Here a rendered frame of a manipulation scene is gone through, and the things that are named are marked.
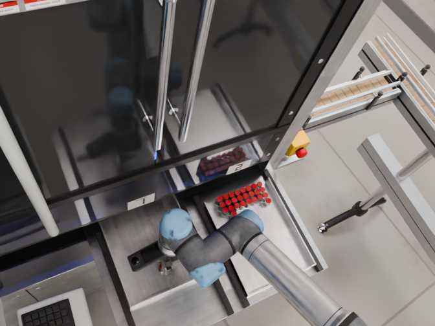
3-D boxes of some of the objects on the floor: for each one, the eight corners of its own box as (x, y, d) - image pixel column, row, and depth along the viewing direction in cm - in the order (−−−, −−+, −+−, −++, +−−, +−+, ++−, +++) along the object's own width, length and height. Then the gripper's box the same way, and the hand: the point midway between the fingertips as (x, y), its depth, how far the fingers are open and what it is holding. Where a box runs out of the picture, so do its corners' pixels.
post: (215, 233, 235) (495, -305, 53) (224, 229, 237) (525, -302, 55) (220, 244, 233) (531, -282, 50) (230, 240, 235) (562, -280, 52)
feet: (314, 224, 248) (323, 216, 236) (379, 196, 265) (390, 187, 253) (321, 237, 245) (331, 228, 233) (386, 207, 262) (398, 198, 250)
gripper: (197, 251, 112) (188, 273, 130) (181, 218, 116) (175, 243, 134) (167, 264, 109) (162, 284, 127) (152, 229, 113) (150, 253, 131)
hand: (160, 266), depth 128 cm, fingers closed, pressing on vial
